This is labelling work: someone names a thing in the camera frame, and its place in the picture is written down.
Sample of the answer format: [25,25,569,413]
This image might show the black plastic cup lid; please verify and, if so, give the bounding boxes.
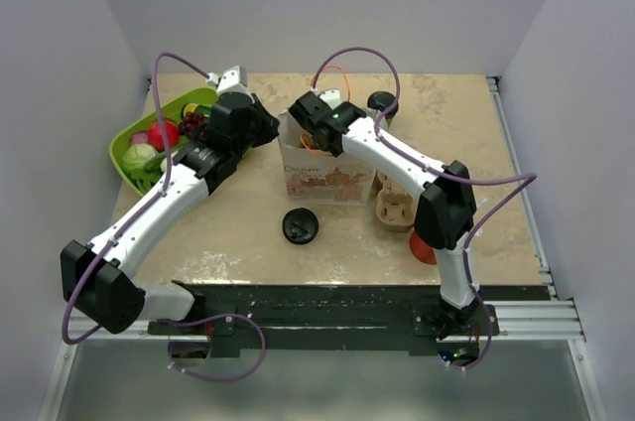
[366,90,399,118]

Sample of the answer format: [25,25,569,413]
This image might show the green paper coffee cup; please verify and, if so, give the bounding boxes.
[381,112,396,129]

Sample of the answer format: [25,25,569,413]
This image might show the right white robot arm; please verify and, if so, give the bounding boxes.
[289,91,479,335]

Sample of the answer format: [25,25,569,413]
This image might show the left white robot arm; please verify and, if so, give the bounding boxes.
[61,91,279,334]

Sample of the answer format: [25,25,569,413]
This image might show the green bottle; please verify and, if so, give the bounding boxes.
[182,102,211,118]

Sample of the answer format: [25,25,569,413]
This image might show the purple grapes bunch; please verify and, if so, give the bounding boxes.
[178,112,208,138]

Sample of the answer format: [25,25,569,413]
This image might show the green plastic bin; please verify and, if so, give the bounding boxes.
[109,87,217,197]

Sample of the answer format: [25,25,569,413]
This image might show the red apple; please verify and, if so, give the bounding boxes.
[147,119,180,151]

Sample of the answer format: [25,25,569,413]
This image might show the red onion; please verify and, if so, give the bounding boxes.
[129,131,149,145]

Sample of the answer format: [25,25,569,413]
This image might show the green cabbage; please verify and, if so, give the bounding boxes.
[121,143,159,179]

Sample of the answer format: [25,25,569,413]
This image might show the brown pulp cup carrier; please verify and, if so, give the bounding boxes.
[375,172,416,232]

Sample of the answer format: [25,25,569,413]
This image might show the red cup holder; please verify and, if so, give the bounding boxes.
[409,231,437,265]

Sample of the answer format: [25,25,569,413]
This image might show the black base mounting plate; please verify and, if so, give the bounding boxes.
[149,284,499,362]

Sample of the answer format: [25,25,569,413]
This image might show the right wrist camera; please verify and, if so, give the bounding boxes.
[318,88,341,108]

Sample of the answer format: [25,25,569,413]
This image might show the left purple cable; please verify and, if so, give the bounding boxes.
[62,52,267,382]

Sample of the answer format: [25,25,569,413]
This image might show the purple cable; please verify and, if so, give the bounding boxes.
[62,52,267,382]
[311,47,538,372]

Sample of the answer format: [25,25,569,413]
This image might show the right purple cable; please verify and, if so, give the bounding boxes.
[311,47,538,372]

